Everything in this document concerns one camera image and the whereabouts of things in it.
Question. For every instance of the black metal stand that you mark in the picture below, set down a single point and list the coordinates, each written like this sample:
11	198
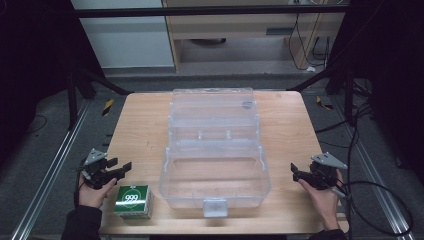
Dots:
71	106
348	96

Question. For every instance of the black curtain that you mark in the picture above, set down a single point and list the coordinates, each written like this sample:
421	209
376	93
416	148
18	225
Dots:
393	83
33	66

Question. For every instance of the aluminium floor rail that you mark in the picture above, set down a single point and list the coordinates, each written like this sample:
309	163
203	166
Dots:
376	180
50	173

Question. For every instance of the white plug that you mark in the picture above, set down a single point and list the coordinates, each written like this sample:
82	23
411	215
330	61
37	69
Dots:
310	69

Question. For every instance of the green and white carton box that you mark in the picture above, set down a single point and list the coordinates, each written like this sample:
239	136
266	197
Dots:
131	200

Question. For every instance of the black horizontal frame bar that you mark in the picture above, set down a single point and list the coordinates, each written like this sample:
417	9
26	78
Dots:
200	11

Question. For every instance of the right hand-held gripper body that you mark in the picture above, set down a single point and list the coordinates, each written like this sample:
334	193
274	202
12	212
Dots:
323	173

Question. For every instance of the yellow black striped tape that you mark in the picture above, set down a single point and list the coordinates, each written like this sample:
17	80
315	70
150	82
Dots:
107	107
324	104

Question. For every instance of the person's left hand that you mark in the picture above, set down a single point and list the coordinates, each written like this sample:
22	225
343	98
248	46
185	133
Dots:
91	196

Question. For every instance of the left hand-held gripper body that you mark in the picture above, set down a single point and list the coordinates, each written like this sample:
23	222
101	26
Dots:
96	175

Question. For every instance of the light wooden shelf unit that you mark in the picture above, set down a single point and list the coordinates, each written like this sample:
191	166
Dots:
240	30

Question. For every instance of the white cabinet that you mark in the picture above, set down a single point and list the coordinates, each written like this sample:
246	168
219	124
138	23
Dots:
126	40

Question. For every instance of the person's right hand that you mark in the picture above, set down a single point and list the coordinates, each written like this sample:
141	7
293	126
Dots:
325	203

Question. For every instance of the clear plastic storage box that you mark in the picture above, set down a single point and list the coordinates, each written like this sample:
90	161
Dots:
215	173

